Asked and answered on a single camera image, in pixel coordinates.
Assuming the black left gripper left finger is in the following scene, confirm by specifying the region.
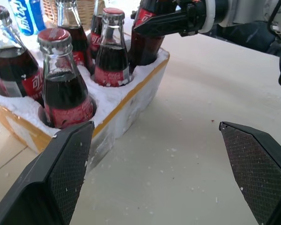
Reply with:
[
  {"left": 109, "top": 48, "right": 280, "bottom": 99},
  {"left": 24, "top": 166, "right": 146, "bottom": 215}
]
[{"left": 0, "top": 120, "right": 95, "bottom": 225}]

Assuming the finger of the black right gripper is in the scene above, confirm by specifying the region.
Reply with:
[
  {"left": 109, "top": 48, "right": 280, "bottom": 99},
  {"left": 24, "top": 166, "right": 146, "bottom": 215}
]
[{"left": 132, "top": 11, "right": 189, "bottom": 38}]

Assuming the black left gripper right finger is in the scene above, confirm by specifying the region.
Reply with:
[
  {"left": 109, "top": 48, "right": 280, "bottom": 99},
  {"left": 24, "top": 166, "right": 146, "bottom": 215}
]
[{"left": 218, "top": 121, "right": 281, "bottom": 225}]

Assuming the glass cola bottle red label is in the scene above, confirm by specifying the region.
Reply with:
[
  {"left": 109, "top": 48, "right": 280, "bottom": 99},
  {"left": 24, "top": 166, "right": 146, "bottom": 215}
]
[
  {"left": 37, "top": 27, "right": 97, "bottom": 130},
  {"left": 127, "top": 0, "right": 178, "bottom": 74},
  {"left": 90, "top": 0, "right": 107, "bottom": 60},
  {"left": 0, "top": 4, "right": 44, "bottom": 106},
  {"left": 93, "top": 7, "right": 132, "bottom": 88},
  {"left": 55, "top": 0, "right": 94, "bottom": 74}
]

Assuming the white foam crate yellow tape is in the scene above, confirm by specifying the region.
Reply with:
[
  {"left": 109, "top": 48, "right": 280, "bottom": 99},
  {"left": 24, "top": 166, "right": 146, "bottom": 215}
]
[{"left": 0, "top": 30, "right": 171, "bottom": 170}]

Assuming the woven wicker basket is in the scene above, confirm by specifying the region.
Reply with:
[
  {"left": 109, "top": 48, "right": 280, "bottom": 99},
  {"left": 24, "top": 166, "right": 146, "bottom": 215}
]
[{"left": 42, "top": 0, "right": 108, "bottom": 32}]

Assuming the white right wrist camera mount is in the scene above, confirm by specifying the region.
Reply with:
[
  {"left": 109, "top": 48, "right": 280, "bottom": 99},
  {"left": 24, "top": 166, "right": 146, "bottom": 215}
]
[{"left": 198, "top": 0, "right": 216, "bottom": 34}]

